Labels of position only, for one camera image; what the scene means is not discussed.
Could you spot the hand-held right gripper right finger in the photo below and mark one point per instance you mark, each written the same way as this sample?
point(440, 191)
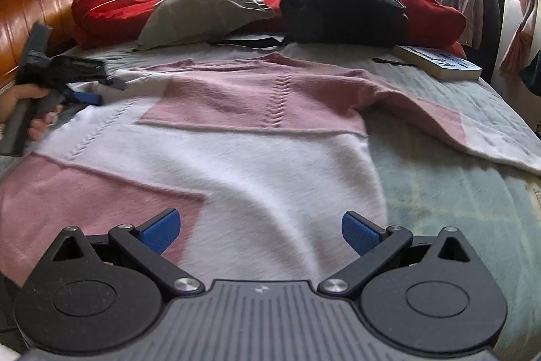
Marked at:
point(359, 232)

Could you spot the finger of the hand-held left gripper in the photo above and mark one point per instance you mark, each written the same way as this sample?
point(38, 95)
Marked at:
point(115, 84)
point(91, 98)

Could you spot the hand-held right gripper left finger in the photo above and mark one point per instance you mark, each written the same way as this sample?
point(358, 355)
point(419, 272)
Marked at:
point(162, 232)

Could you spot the pink and white sweater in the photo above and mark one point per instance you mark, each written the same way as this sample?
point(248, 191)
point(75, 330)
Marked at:
point(253, 158)

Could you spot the person's left hand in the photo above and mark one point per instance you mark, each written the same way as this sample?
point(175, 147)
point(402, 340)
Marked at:
point(17, 94)

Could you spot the wooden headboard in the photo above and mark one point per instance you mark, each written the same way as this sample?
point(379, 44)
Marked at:
point(46, 1)

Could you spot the red pillow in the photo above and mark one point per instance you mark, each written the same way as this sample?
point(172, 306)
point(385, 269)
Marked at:
point(427, 18)
point(114, 5)

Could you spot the grey pillow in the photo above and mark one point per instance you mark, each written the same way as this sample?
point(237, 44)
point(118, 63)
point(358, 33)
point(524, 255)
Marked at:
point(203, 5)

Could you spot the thick paperback book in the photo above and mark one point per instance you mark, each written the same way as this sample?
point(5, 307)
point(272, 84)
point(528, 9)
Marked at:
point(439, 63)

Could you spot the red pillow right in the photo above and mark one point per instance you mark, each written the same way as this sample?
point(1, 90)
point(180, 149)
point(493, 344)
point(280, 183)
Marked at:
point(427, 18)

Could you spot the dark teal cloth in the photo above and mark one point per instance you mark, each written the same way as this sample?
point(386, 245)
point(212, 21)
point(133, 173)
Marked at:
point(531, 71)

